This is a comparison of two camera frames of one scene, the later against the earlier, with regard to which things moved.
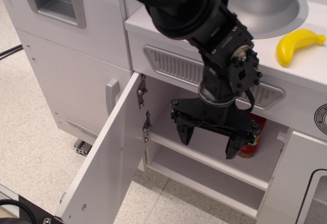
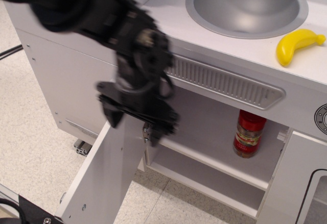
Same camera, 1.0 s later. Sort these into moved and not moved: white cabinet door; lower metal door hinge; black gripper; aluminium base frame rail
Moved: black gripper
Not moved: lower metal door hinge; white cabinet door; aluminium base frame rail
